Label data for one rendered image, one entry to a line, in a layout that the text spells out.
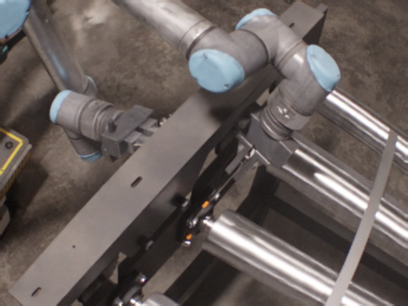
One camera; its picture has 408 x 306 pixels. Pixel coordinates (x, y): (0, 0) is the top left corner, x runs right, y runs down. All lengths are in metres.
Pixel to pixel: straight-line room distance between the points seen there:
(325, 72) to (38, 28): 0.68
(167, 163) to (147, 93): 1.75
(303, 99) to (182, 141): 0.26
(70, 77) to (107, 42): 1.65
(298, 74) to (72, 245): 0.52
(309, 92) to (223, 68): 0.19
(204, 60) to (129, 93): 1.88
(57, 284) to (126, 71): 2.10
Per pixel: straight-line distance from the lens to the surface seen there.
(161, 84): 3.09
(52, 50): 1.58
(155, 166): 1.30
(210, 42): 1.19
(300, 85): 1.26
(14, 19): 1.28
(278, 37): 1.26
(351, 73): 3.49
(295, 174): 1.73
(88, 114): 1.53
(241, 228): 1.56
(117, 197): 1.25
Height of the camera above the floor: 2.19
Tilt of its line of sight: 51 degrees down
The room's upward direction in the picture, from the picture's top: 13 degrees clockwise
